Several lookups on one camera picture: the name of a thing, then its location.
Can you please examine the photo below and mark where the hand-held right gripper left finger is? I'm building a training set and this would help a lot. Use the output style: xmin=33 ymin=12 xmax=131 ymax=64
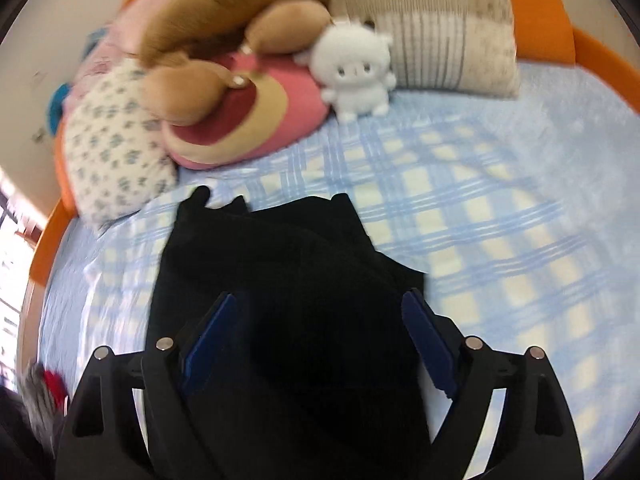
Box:
xmin=55 ymin=292 xmax=238 ymax=480

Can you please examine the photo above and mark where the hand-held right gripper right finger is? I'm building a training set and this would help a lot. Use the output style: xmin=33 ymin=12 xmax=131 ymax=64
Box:
xmin=401 ymin=287 xmax=585 ymax=480

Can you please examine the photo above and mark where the black zip fleece jacket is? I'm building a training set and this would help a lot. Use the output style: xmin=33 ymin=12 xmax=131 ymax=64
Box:
xmin=145 ymin=186 xmax=433 ymax=480

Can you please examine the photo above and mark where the blue plaid bed blanket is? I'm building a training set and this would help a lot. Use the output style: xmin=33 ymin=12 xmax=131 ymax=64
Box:
xmin=37 ymin=57 xmax=640 ymax=480

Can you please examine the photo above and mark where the red and grey cloth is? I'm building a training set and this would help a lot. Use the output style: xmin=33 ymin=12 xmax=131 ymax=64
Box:
xmin=17 ymin=362 xmax=73 ymax=461

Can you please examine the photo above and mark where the white floral pillow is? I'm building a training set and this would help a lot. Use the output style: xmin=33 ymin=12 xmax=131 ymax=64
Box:
xmin=64 ymin=57 xmax=179 ymax=233

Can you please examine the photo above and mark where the pink round plush cushion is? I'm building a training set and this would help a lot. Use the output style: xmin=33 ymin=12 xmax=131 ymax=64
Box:
xmin=161 ymin=50 xmax=332 ymax=171

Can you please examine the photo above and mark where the blue plush toy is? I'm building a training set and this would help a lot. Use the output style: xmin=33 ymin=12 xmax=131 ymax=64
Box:
xmin=47 ymin=27 xmax=108 ymax=136

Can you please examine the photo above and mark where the white sheep plush toy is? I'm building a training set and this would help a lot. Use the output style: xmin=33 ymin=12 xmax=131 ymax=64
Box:
xmin=294 ymin=19 xmax=397 ymax=125

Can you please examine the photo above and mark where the brown plush toy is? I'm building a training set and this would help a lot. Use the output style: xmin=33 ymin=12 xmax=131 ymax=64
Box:
xmin=137 ymin=0 xmax=337 ymax=126

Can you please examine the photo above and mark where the pink flower pillow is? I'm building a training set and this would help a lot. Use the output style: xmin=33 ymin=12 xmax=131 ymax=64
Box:
xmin=70 ymin=0 xmax=201 ymax=111

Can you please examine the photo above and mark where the beige patchwork pillow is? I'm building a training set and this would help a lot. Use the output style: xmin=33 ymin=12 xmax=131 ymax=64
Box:
xmin=327 ymin=0 xmax=521 ymax=99

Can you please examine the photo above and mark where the orange bed frame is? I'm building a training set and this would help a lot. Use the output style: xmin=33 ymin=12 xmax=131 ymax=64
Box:
xmin=17 ymin=0 xmax=640 ymax=346

